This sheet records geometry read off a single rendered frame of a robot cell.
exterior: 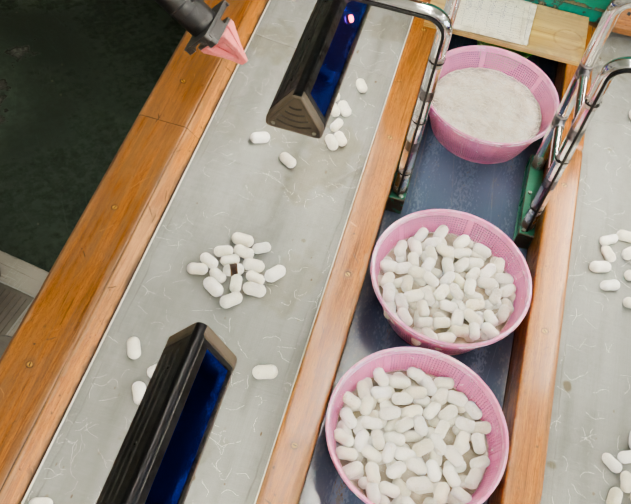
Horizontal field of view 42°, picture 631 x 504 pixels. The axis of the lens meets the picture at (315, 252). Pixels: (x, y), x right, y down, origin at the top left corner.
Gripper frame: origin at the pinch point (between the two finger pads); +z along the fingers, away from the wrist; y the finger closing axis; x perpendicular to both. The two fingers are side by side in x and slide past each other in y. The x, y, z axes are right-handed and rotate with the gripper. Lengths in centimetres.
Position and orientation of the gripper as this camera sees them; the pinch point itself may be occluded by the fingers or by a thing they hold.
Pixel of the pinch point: (241, 59)
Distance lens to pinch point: 153.1
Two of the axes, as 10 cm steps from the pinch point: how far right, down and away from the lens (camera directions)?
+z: 6.8, 5.6, 4.7
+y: 2.7, -7.9, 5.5
